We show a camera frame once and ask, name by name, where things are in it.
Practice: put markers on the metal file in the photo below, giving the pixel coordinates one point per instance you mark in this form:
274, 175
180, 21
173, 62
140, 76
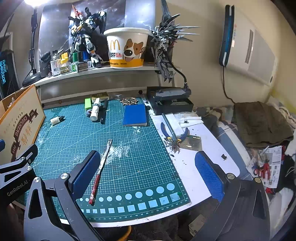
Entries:
167, 122

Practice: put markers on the small black plastic piece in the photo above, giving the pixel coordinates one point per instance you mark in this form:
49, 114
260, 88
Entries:
223, 156

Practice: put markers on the dark winged robot model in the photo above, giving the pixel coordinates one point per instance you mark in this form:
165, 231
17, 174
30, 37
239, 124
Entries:
165, 44

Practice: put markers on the white tissue paper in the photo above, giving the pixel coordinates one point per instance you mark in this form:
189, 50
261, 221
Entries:
189, 119

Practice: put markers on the black plastic case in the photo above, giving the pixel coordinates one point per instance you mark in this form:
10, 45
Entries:
170, 95

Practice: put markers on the wall poster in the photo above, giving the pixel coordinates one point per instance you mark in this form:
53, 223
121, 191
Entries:
57, 27

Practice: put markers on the row of paint bottles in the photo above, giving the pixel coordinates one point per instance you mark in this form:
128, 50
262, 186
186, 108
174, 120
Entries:
67, 63

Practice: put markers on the blue notebook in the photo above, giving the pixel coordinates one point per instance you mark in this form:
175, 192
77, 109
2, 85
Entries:
135, 114

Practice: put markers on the dark printed banner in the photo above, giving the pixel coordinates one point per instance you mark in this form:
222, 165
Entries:
5, 71

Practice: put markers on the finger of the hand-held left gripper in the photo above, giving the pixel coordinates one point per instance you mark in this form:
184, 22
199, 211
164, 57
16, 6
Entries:
20, 162
1, 144

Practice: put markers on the olive green cloth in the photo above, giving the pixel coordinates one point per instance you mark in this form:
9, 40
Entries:
261, 122

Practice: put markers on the small white bottle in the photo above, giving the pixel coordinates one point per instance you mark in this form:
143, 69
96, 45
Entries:
56, 120

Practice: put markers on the white glue tube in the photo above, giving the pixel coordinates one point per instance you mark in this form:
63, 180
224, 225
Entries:
95, 112

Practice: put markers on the green block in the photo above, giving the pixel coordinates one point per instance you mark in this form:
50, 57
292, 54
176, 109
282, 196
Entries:
88, 103

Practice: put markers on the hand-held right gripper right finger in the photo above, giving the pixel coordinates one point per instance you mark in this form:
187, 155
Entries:
208, 176

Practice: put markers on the black desk lamp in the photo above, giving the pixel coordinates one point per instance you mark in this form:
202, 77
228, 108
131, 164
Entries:
33, 77

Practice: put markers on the white desk shelf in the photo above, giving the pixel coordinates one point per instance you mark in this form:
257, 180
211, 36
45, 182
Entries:
104, 70

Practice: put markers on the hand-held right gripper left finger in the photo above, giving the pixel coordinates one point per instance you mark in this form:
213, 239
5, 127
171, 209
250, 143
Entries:
85, 172

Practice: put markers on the white blue robot model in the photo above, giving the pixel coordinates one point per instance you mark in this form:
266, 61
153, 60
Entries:
86, 39

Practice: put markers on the wooden ship wheel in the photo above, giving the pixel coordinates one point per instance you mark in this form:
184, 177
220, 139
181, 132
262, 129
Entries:
129, 101

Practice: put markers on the printed instruction sheet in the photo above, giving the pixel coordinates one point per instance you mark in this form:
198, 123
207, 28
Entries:
275, 160

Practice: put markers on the green cutting mat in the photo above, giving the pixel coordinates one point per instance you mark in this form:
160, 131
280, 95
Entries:
138, 162

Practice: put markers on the printed paper bucket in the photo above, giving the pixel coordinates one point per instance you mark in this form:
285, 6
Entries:
127, 47

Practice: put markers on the blue black wall device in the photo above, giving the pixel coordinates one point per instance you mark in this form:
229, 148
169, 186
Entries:
226, 41

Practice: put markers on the white air conditioner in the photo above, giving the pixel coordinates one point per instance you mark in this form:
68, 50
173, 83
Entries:
254, 58

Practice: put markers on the yellow metal tin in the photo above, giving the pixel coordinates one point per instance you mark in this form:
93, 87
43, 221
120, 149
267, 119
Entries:
99, 95

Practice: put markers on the small tape roll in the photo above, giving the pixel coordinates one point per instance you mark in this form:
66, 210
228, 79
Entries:
89, 113

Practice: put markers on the small metal plate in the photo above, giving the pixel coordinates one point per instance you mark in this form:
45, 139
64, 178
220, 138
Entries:
192, 143

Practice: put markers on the printed cardboard box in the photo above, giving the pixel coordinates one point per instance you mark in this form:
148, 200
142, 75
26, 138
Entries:
20, 120

